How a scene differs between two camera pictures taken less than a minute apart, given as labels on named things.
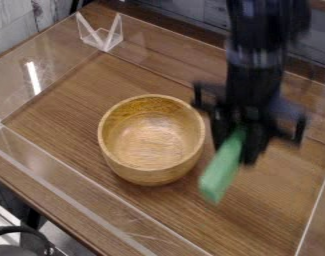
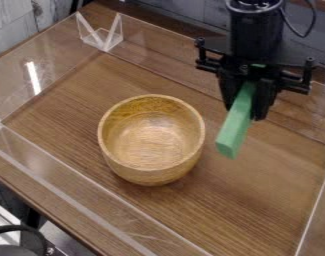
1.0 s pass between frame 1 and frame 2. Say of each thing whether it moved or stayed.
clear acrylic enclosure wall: stayed
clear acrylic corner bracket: stayed
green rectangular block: moved
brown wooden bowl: stayed
